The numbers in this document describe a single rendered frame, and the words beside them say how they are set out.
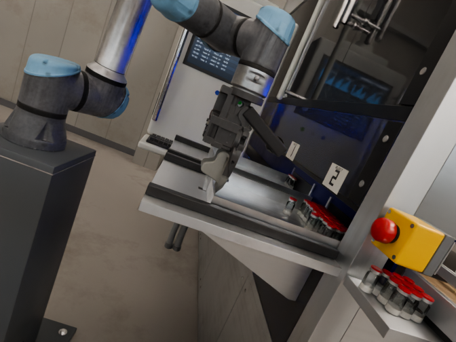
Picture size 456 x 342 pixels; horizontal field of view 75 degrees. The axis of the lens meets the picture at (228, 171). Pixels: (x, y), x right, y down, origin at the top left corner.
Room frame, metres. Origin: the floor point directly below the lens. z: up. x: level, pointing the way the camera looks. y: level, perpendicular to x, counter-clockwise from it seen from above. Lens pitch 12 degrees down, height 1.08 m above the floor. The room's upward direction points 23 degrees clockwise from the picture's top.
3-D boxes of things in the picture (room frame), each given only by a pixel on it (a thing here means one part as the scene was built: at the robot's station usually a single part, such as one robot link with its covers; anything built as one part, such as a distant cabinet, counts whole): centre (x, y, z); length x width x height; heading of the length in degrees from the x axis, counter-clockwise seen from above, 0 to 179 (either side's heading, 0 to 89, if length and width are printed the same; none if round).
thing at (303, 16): (1.78, -0.06, 1.50); 0.49 x 0.01 x 0.59; 11
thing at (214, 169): (0.58, 0.02, 0.95); 0.06 x 0.03 x 0.09; 101
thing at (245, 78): (0.60, 0.02, 1.14); 0.08 x 0.08 x 0.05
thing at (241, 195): (0.70, -0.14, 0.90); 0.34 x 0.26 x 0.04; 100
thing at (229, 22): (0.64, 0.12, 1.21); 0.11 x 0.11 x 0.08; 56
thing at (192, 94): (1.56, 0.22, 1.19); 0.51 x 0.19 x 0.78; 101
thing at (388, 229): (0.47, -0.27, 0.99); 0.04 x 0.04 x 0.04; 11
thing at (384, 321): (0.47, -0.36, 0.87); 0.14 x 0.13 x 0.02; 101
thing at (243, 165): (1.04, -0.09, 0.90); 0.34 x 0.26 x 0.04; 101
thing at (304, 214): (0.72, -0.25, 0.90); 0.18 x 0.02 x 0.05; 10
